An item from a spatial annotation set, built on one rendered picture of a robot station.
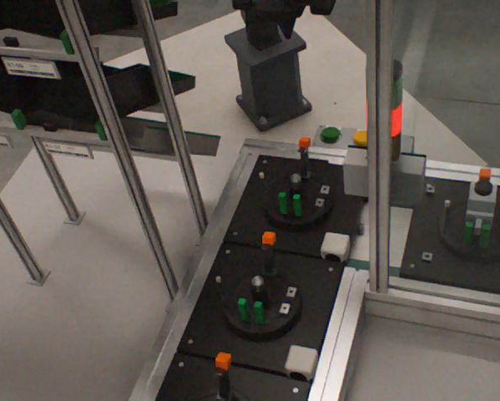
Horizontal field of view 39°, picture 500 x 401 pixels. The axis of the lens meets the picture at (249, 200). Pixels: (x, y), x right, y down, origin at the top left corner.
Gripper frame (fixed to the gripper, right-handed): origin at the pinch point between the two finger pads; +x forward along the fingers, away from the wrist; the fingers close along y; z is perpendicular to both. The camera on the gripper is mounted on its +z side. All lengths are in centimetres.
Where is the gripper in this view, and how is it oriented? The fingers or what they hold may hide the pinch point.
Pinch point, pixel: (286, 22)
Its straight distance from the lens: 136.9
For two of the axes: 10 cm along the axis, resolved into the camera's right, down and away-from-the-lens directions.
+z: -3.1, 7.3, -6.1
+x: 1.3, 6.7, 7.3
